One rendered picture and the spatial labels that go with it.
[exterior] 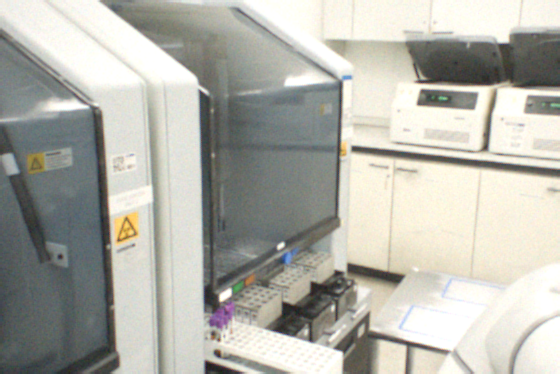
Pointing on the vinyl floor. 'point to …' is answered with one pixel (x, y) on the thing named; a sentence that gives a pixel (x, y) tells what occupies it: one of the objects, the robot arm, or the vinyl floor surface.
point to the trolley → (429, 313)
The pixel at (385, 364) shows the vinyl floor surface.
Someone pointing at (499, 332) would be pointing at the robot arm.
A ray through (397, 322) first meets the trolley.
